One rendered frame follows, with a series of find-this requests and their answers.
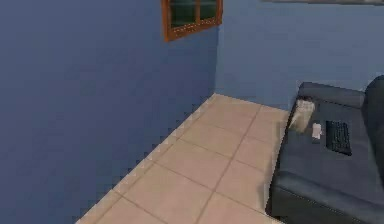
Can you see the small white box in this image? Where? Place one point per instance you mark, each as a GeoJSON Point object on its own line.
{"type": "Point", "coordinates": [316, 130]}

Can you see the dark blue sofa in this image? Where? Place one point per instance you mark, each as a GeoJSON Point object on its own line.
{"type": "Point", "coordinates": [320, 180]}

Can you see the brown framed window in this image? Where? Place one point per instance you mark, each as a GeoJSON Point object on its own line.
{"type": "Point", "coordinates": [168, 20]}

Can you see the grey wall picture frame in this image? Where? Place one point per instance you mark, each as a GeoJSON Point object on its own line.
{"type": "Point", "coordinates": [326, 1]}

